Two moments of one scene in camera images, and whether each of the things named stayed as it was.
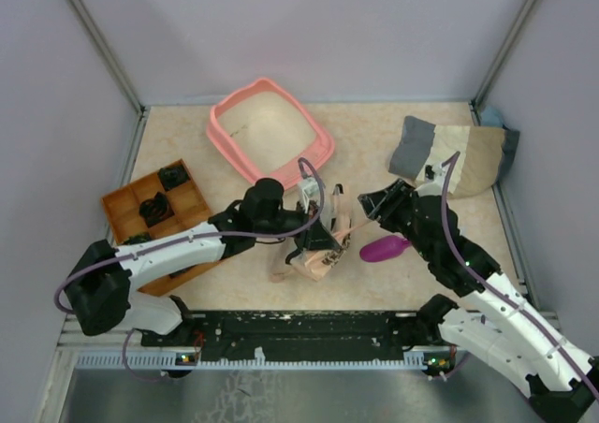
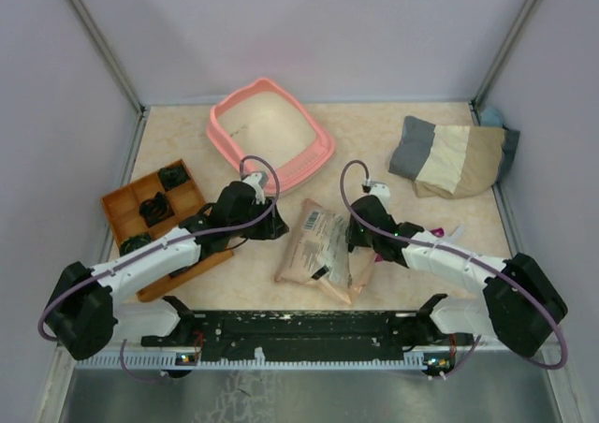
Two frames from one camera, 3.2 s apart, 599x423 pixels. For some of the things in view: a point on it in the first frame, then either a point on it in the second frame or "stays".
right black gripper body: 400,215 -> 357,237
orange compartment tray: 163,203 stays
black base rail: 317,335 stays
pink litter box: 266,133 stays
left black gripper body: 305,219 -> 265,228
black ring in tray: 155,210 stays
